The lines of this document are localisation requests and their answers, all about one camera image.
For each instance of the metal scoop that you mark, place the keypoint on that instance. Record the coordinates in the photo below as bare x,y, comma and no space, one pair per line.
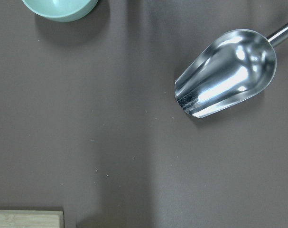
238,65

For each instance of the mint green bowl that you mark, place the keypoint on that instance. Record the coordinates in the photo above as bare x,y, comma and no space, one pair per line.
61,10

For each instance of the bamboo cutting board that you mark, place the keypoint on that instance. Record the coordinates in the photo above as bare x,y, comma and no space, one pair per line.
31,219

